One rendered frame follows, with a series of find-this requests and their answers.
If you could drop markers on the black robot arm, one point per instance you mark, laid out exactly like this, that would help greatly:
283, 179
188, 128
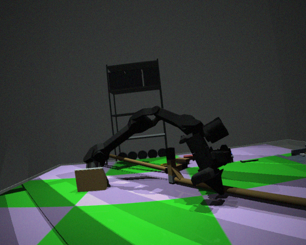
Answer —
139, 122

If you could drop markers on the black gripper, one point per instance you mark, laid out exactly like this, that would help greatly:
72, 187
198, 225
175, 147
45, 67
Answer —
210, 175

